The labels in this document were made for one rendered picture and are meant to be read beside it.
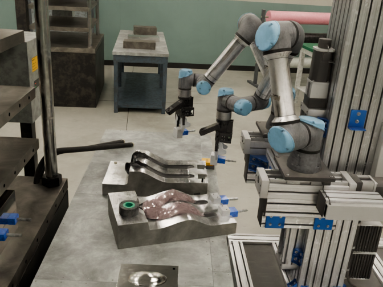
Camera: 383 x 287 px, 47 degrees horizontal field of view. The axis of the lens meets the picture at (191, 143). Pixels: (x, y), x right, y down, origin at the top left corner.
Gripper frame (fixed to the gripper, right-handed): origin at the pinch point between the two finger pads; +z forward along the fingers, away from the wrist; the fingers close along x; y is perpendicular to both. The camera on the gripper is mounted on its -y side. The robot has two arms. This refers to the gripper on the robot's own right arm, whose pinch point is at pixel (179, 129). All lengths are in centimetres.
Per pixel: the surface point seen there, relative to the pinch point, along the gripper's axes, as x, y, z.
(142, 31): 429, 152, 9
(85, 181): -17, -61, 15
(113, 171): -22, -47, 9
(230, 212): -79, -15, 8
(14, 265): -69, -101, 16
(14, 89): -13, -89, -34
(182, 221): -81, -39, 6
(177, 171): -37.7, -19.5, 6.6
